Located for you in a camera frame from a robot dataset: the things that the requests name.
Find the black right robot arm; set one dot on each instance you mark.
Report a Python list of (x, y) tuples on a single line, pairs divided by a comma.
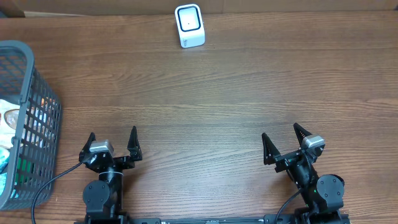
[(318, 199)]

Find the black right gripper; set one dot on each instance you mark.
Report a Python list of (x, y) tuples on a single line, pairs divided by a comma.
[(271, 152)]

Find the beige snack pouch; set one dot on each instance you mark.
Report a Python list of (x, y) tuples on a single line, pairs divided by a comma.
[(9, 118)]

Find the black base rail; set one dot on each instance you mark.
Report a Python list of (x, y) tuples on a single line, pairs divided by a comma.
[(202, 221)]

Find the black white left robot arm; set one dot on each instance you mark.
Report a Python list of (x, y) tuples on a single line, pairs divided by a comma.
[(104, 197)]

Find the grey plastic mesh basket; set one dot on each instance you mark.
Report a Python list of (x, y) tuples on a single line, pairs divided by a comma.
[(35, 144)]

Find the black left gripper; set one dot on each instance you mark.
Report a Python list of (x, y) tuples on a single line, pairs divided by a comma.
[(112, 160)]

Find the light green wipes packet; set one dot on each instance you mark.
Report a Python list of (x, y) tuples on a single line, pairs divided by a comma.
[(4, 159)]

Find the white barcode scanner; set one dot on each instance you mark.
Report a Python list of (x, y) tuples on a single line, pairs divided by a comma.
[(190, 25)]

